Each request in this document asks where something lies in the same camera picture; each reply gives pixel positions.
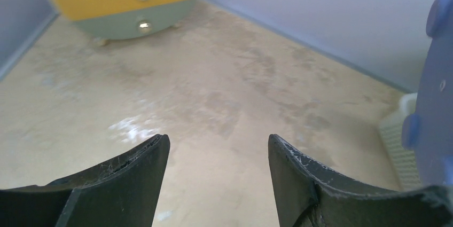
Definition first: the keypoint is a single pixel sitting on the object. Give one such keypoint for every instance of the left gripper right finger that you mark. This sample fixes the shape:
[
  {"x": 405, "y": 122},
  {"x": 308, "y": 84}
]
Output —
[{"x": 308, "y": 193}]

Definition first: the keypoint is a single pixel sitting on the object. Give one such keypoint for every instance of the small white perforated basket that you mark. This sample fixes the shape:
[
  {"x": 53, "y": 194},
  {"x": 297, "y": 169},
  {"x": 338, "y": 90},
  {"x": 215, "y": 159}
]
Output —
[{"x": 403, "y": 160}]

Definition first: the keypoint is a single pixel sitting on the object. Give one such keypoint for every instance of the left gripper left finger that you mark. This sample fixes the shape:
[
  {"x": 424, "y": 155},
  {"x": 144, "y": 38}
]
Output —
[{"x": 121, "y": 191}]

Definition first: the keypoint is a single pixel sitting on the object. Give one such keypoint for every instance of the blue plastic bucket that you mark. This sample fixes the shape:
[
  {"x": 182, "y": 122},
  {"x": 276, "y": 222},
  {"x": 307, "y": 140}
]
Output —
[{"x": 428, "y": 131}]

